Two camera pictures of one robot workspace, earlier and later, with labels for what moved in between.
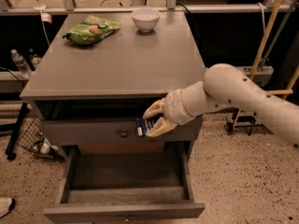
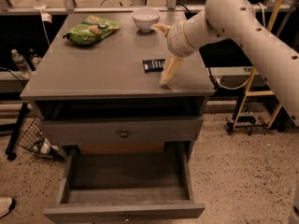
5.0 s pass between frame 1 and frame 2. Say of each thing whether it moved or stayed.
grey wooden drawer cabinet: stayed
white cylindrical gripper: moved
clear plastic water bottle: stayed
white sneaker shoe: stayed
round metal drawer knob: stayed
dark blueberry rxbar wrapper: moved
